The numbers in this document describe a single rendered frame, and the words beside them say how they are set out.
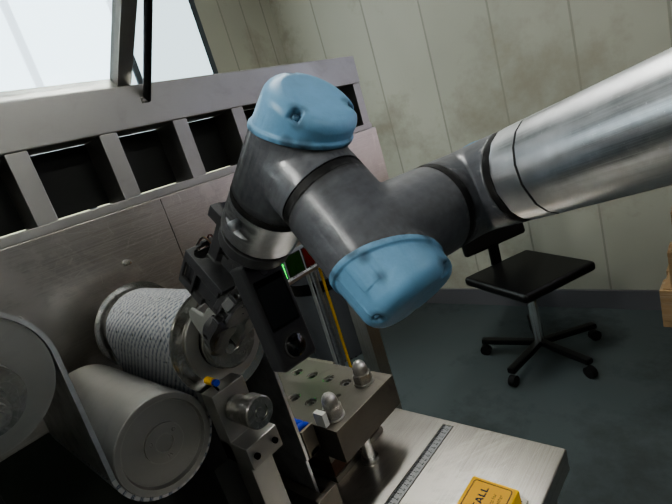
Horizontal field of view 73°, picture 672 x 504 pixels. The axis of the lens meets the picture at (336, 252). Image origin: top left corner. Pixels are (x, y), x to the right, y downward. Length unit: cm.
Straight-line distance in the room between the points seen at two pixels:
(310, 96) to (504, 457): 66
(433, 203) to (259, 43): 344
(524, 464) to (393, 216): 59
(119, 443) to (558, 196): 50
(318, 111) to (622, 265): 285
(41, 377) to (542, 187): 50
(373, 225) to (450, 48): 282
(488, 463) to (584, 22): 240
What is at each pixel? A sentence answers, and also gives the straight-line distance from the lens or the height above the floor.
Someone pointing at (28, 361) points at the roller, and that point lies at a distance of 56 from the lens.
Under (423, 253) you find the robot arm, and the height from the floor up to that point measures 137.
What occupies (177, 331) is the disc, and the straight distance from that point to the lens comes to 60.
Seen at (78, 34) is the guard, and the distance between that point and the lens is 94.
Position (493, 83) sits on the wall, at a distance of 300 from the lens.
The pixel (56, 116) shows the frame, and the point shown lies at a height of 162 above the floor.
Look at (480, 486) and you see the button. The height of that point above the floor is 92.
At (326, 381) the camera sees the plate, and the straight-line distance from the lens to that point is 90.
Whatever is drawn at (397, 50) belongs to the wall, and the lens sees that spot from 327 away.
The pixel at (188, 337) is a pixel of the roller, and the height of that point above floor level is 128.
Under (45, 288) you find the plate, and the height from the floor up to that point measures 136.
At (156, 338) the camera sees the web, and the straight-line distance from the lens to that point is 66.
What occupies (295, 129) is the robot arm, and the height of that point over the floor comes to 147.
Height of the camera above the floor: 146
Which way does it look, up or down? 14 degrees down
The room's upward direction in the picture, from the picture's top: 17 degrees counter-clockwise
